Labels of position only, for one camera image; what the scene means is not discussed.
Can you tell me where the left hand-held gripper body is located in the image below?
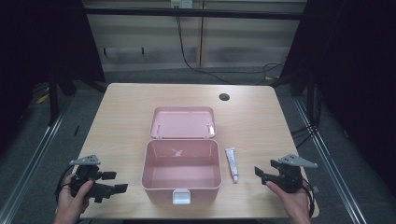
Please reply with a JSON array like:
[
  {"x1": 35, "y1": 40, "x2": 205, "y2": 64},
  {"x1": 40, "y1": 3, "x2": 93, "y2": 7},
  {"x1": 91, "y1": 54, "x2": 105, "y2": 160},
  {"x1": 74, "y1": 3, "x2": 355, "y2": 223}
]
[{"x1": 68, "y1": 154, "x2": 116, "y2": 204}]

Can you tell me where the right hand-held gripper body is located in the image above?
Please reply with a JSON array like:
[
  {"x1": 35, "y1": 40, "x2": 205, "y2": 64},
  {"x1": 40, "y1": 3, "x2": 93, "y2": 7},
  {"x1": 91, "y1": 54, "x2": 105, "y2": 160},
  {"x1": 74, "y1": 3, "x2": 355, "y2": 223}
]
[{"x1": 264, "y1": 153, "x2": 318, "y2": 194}]

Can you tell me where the person's right hand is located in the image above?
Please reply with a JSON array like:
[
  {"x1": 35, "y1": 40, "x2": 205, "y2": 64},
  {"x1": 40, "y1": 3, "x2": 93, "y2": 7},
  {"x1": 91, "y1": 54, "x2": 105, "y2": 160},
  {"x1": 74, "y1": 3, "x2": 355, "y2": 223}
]
[{"x1": 265, "y1": 180, "x2": 312, "y2": 224}]

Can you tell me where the person's left hand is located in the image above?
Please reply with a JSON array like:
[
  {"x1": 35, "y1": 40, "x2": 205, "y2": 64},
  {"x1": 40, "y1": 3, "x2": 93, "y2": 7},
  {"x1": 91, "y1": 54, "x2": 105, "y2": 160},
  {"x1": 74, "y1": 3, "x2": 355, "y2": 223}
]
[{"x1": 54, "y1": 174, "x2": 94, "y2": 224}]

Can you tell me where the white ointment tube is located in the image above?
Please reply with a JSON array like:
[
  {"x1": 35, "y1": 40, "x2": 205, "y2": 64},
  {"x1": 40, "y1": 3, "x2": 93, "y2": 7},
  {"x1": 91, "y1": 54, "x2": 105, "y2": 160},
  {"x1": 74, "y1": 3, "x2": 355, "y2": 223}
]
[{"x1": 224, "y1": 147, "x2": 240, "y2": 184}]

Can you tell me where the pink plastic storage box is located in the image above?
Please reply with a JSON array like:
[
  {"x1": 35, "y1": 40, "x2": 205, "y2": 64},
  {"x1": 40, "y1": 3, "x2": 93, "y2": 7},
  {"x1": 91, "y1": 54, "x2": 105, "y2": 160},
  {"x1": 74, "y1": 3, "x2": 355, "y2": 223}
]
[{"x1": 141, "y1": 105, "x2": 224, "y2": 206}]

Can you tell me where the black metal stand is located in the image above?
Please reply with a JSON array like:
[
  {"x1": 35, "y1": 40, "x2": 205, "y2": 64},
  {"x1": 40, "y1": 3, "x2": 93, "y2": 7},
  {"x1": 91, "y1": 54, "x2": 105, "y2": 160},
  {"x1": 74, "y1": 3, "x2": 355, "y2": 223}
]
[{"x1": 47, "y1": 66, "x2": 61, "y2": 127}]

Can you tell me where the yellow floor object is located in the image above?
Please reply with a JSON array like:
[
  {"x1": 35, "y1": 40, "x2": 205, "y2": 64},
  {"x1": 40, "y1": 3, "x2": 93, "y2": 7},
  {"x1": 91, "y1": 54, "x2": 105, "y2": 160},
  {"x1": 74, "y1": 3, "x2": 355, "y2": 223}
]
[{"x1": 35, "y1": 92, "x2": 50, "y2": 105}]

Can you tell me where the black curtain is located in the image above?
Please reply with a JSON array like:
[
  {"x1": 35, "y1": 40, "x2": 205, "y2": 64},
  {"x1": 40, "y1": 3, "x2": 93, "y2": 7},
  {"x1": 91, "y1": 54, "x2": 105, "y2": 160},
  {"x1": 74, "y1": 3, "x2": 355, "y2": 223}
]
[
  {"x1": 0, "y1": 0, "x2": 106, "y2": 157},
  {"x1": 279, "y1": 0, "x2": 396, "y2": 200}
]

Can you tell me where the black horizontal metal bar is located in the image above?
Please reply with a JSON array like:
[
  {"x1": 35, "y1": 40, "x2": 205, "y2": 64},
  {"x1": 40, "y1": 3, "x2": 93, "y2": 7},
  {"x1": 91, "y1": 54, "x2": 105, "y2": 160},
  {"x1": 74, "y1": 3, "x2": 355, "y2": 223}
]
[{"x1": 83, "y1": 7, "x2": 305, "y2": 21}]

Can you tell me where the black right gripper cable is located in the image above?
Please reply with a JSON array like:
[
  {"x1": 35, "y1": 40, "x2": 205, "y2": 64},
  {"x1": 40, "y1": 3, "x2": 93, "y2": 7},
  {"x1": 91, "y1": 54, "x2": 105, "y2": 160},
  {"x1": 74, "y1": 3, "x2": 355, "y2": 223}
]
[{"x1": 299, "y1": 177, "x2": 316, "y2": 218}]

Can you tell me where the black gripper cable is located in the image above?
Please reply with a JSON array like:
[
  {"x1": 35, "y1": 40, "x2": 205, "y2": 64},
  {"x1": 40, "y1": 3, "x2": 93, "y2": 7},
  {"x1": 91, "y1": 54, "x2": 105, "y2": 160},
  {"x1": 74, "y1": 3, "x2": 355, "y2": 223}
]
[
  {"x1": 299, "y1": 177, "x2": 316, "y2": 218},
  {"x1": 54, "y1": 164, "x2": 78, "y2": 204}
]

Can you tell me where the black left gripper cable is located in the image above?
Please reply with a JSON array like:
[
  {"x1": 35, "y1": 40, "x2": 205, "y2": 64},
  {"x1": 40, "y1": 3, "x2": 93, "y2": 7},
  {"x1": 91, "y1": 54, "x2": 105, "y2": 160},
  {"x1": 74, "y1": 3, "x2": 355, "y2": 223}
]
[{"x1": 54, "y1": 164, "x2": 78, "y2": 204}]

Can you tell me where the silver floor rail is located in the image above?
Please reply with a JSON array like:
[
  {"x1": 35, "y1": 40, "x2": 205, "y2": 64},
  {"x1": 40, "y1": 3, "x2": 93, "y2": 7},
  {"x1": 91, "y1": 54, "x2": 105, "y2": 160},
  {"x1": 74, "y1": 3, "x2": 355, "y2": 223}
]
[
  {"x1": 292, "y1": 98, "x2": 368, "y2": 224},
  {"x1": 0, "y1": 102, "x2": 73, "y2": 224}
]

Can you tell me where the bundle of black floor cables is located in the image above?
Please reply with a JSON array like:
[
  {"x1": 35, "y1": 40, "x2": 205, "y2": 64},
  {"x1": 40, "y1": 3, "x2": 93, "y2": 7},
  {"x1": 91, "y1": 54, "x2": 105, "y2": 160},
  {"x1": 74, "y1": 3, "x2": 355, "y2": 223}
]
[{"x1": 290, "y1": 83, "x2": 323, "y2": 149}]

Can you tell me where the long black wall cable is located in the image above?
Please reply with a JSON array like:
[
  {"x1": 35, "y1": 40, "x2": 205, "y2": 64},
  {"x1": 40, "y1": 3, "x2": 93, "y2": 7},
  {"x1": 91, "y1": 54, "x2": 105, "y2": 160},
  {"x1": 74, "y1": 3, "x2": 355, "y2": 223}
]
[{"x1": 175, "y1": 14, "x2": 286, "y2": 86}]

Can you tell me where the white wall power outlet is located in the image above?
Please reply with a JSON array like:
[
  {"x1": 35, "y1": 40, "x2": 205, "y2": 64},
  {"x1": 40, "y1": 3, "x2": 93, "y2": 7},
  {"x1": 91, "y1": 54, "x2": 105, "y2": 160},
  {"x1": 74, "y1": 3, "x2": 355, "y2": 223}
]
[{"x1": 170, "y1": 0, "x2": 194, "y2": 9}]

